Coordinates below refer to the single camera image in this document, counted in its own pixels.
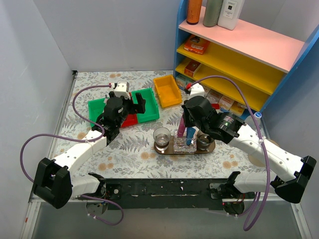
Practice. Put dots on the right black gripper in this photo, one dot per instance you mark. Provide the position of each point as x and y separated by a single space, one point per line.
188 119

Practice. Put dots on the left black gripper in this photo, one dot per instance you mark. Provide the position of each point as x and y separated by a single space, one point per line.
133 103

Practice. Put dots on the blue toothpaste tube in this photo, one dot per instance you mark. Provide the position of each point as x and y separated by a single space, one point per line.
189 135

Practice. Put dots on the pink toothpaste tube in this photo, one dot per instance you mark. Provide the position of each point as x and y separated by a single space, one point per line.
181 127

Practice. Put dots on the green translucent cup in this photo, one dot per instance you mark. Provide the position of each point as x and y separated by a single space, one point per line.
203 141

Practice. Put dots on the clear glass cup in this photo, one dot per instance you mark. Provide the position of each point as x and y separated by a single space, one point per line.
161 137

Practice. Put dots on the clear textured acrylic holder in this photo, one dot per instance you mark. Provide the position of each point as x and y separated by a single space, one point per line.
180 147

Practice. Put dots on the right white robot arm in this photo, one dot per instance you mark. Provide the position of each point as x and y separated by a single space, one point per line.
288 175

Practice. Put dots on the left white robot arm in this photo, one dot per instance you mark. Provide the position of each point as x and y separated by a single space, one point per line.
74 161

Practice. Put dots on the red silver toothpaste box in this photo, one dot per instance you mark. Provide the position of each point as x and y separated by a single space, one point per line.
216 106

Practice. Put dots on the brown oval wooden tray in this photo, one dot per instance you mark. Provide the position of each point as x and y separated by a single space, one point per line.
169 150

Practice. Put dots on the floral patterned table mat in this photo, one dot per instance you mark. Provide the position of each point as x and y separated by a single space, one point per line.
132 153

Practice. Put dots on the green bin with cups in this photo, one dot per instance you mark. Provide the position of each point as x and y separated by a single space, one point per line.
152 109

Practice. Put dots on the red plastic bin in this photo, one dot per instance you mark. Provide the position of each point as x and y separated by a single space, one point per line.
130 120

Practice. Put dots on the pink white sponge pack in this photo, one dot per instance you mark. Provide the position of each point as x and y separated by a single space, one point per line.
226 103

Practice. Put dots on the yellow plastic bin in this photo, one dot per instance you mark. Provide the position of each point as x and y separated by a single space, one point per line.
167 90

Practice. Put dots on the teal sponge pack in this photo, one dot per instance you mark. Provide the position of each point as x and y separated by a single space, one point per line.
181 81

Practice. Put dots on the yellow sponge pack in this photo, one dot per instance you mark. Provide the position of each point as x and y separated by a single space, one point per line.
238 109

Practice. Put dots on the red white box middle shelf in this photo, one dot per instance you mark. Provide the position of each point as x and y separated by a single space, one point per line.
192 68

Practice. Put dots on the green bin with toothbrushes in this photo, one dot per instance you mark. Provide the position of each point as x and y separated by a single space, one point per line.
95 108

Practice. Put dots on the clear plastic water bottle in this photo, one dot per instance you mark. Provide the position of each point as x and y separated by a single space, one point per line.
257 116

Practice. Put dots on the orange box upper shelf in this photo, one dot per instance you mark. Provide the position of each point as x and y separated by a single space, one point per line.
196 44

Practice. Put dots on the blue yellow pink shelf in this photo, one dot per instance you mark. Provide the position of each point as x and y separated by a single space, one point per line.
248 64

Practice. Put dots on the orange bottle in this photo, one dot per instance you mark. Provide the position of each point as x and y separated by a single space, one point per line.
193 11

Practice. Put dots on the grey bottle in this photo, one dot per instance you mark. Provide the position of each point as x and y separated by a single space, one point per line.
212 12

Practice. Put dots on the white bottle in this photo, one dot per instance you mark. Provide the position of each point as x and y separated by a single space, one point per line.
229 14

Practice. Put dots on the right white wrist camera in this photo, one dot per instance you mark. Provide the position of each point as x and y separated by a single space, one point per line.
194 90

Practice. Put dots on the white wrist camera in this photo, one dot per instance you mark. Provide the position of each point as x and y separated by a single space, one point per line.
121 89
194 90

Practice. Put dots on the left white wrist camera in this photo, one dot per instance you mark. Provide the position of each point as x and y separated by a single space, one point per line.
121 89

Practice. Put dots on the black aluminium base frame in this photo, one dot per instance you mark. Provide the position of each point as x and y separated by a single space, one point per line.
164 193

